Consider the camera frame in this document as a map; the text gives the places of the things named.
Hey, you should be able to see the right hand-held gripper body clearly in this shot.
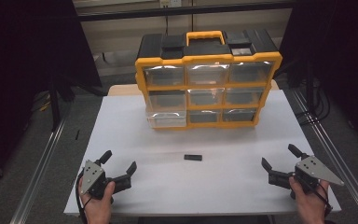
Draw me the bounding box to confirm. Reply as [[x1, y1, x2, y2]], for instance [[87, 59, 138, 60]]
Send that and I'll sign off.
[[280, 155, 345, 200]]

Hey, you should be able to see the person's left hand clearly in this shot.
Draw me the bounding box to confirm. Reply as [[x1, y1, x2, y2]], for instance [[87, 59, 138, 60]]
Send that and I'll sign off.
[[77, 180, 117, 224]]

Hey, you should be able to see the bundle of black floor cables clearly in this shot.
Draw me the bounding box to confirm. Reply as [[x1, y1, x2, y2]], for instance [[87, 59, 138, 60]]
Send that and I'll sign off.
[[294, 74, 333, 126]]

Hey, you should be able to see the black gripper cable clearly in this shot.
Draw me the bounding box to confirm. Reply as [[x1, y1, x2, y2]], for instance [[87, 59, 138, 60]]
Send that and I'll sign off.
[[75, 169, 90, 224], [300, 176, 334, 217]]

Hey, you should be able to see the black metal stand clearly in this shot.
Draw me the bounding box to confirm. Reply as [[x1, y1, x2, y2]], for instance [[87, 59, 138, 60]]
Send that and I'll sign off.
[[48, 60, 76, 133]]

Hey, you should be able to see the aluminium floor rail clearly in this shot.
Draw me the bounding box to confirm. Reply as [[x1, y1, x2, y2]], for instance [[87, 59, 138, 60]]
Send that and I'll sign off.
[[288, 88, 358, 224], [9, 113, 69, 224]]

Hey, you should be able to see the clear plastic drawer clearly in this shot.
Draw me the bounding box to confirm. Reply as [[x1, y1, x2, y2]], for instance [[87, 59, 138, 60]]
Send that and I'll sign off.
[[145, 108, 188, 129]]

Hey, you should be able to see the black horizontal bar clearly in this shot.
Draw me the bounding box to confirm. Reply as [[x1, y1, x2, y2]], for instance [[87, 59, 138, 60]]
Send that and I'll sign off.
[[76, 0, 295, 22]]

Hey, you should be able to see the person's right hand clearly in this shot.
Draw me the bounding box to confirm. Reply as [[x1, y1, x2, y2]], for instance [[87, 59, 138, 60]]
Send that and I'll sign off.
[[288, 175, 330, 224]]

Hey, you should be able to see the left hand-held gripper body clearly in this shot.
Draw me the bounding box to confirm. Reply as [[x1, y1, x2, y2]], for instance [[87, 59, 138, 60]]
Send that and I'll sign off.
[[80, 160, 121, 201]]

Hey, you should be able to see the white wall socket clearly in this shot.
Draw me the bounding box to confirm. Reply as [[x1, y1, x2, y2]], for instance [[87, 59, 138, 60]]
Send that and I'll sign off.
[[159, 0, 183, 9]]

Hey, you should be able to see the yellow floor cable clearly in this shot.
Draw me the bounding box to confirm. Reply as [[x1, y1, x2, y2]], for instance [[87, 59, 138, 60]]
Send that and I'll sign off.
[[37, 92, 53, 112]]

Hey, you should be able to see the set of clear drawers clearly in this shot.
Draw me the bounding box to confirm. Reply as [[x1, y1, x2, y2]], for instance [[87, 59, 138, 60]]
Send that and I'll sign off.
[[143, 61, 275, 123]]

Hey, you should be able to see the dark curtain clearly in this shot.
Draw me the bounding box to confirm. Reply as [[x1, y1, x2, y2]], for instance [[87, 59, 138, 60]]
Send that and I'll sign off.
[[0, 0, 103, 195], [278, 0, 358, 154]]

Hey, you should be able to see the yellow black drawer organizer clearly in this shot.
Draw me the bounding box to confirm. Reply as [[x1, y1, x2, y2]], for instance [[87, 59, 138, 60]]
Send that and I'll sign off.
[[134, 29, 283, 131]]

